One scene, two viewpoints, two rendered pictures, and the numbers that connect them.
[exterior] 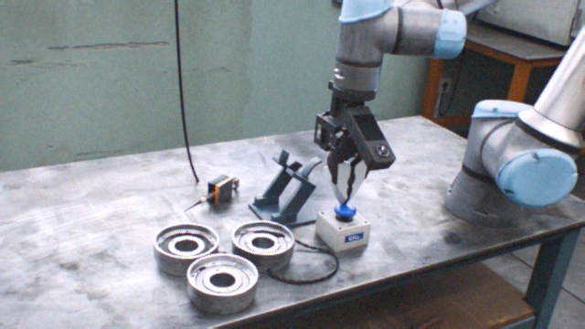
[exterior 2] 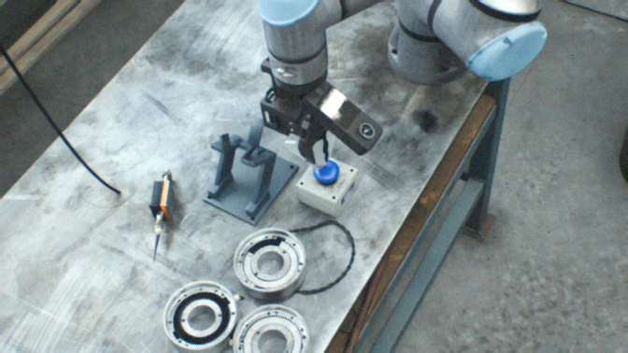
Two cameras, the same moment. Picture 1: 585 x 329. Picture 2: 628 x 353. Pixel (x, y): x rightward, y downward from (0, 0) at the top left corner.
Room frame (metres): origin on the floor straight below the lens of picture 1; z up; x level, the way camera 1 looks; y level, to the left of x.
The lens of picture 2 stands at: (0.30, 0.16, 1.84)
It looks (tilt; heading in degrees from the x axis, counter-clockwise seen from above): 55 degrees down; 339
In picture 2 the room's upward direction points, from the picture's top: 8 degrees counter-clockwise
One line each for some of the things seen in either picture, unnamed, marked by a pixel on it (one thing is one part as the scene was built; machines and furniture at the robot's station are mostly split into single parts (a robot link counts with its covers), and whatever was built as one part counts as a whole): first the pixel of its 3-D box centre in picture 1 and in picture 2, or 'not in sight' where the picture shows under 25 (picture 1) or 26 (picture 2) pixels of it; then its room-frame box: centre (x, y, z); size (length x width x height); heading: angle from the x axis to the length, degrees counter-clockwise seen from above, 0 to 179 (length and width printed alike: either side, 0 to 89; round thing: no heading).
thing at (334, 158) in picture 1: (340, 159); (310, 140); (0.93, -0.09, 0.96); 0.05 x 0.02 x 0.09; 121
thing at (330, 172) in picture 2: (344, 217); (326, 176); (0.94, -0.11, 0.84); 0.04 x 0.04 x 0.05
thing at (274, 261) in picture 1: (262, 247); (271, 265); (0.86, 0.03, 0.82); 0.10 x 0.10 x 0.04
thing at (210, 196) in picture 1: (211, 193); (159, 214); (1.03, 0.14, 0.82); 0.17 x 0.02 x 0.04; 151
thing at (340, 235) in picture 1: (345, 227); (330, 182); (0.94, -0.12, 0.82); 0.08 x 0.07 x 0.05; 121
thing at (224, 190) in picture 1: (223, 190); (166, 200); (1.05, 0.12, 0.82); 0.05 x 0.02 x 0.04; 151
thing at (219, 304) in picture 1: (222, 284); (273, 345); (0.75, 0.08, 0.82); 0.10 x 0.10 x 0.04
